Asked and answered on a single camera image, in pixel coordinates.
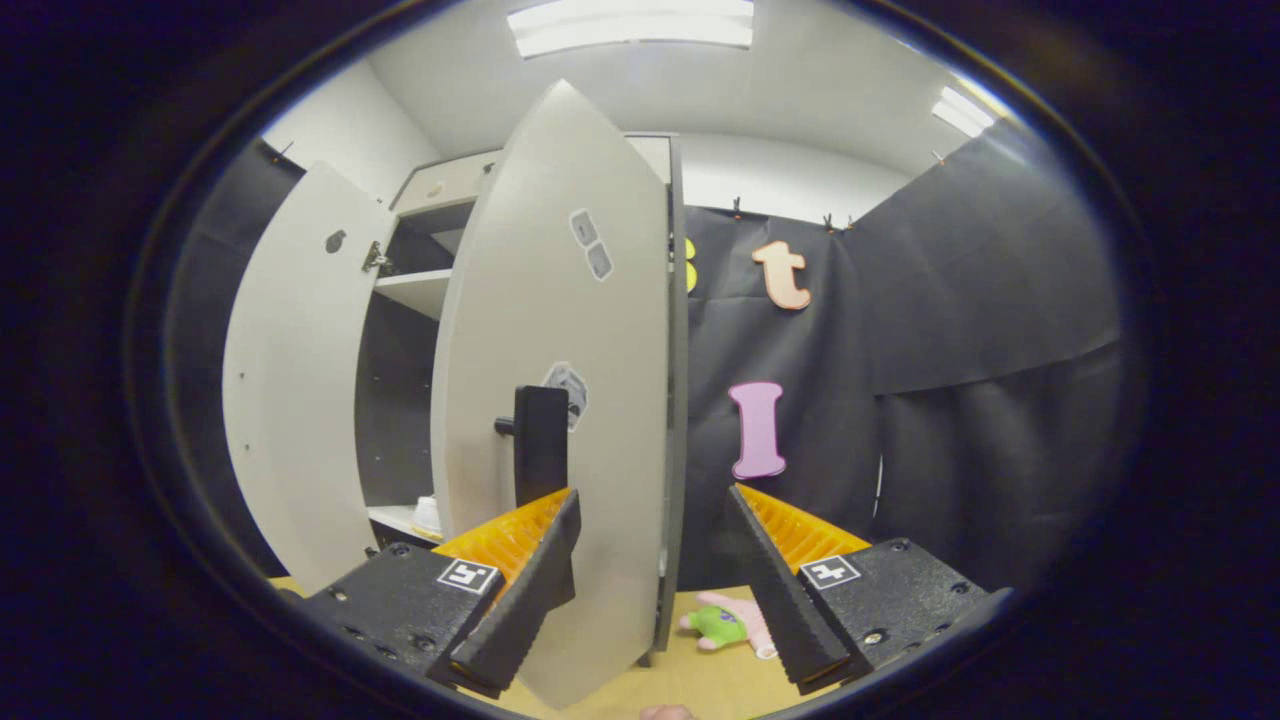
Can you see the grey shoe cabinet door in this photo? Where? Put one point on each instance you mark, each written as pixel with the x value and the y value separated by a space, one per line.
pixel 300 380
pixel 620 450

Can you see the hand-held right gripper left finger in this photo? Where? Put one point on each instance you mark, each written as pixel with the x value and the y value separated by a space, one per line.
pixel 535 590

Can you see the pink and green plush toy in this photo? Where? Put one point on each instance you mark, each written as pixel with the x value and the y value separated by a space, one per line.
pixel 720 625

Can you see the small ceiling light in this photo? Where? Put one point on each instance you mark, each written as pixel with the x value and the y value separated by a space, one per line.
pixel 962 110

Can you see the grey shoe cabinet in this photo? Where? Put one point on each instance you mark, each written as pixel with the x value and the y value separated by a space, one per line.
pixel 400 400

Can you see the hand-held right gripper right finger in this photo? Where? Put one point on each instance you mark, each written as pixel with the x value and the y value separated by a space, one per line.
pixel 775 590

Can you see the long ceiling light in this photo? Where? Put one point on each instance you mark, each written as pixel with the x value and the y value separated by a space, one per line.
pixel 630 25

